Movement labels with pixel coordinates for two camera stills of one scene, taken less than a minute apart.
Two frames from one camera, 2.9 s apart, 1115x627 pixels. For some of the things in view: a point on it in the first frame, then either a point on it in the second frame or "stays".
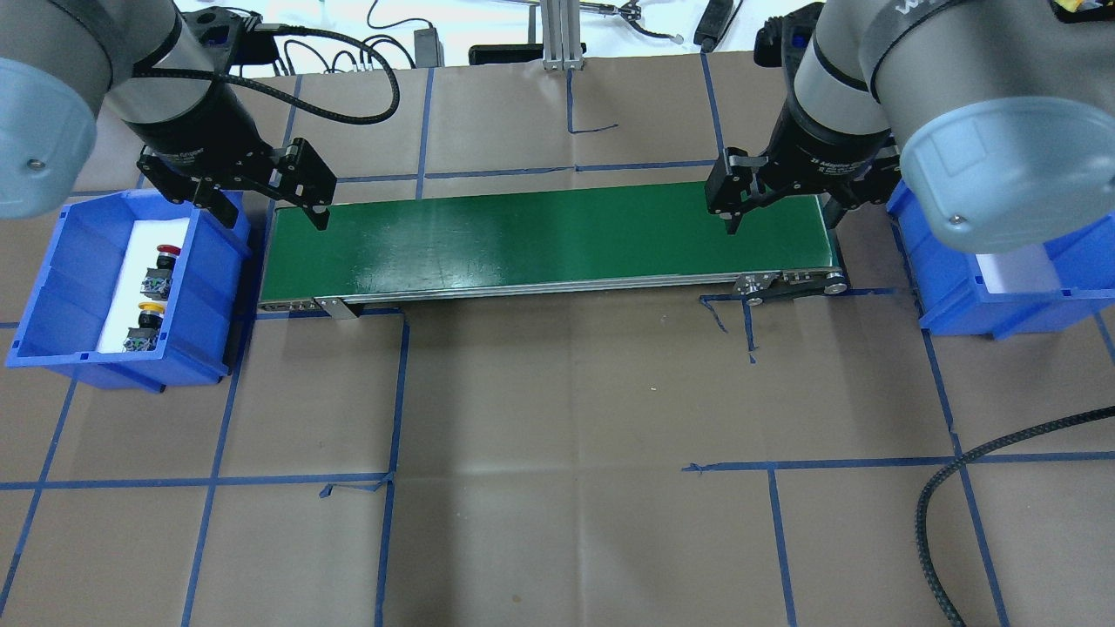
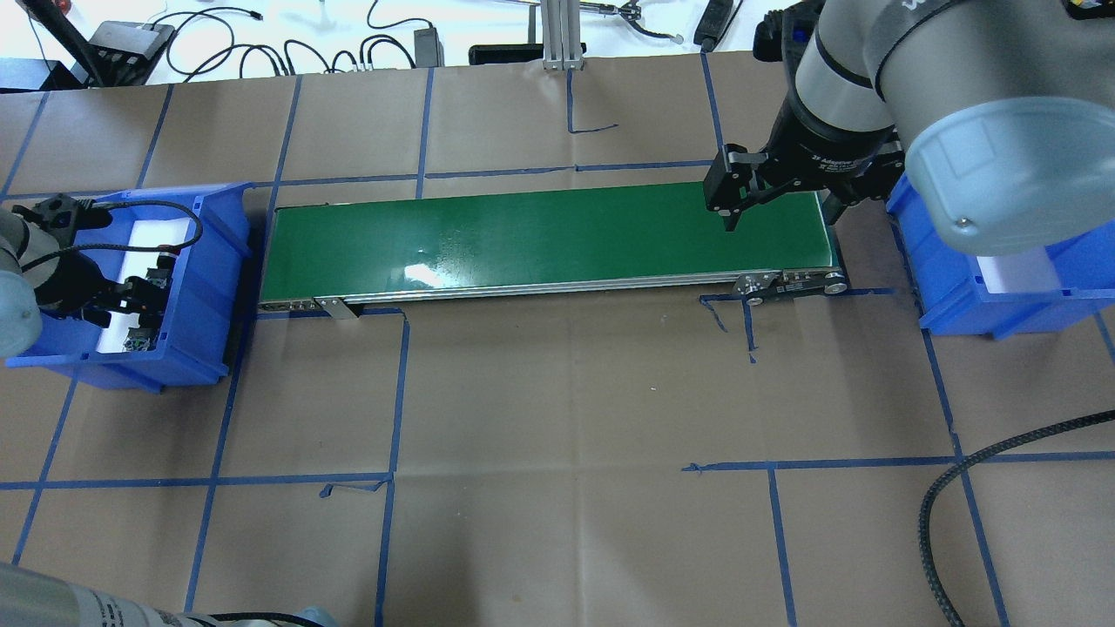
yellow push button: (144, 337) stays
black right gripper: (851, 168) stays
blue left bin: (73, 286) stays
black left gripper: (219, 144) to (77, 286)
